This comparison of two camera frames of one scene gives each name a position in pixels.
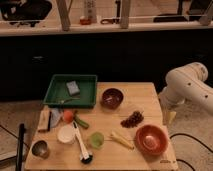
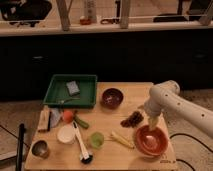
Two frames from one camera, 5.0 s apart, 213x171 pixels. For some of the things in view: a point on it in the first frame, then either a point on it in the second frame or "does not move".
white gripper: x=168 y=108 to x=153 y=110
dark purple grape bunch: x=133 y=120 does not move
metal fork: x=62 y=101 does not move
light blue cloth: x=56 y=114 does not move
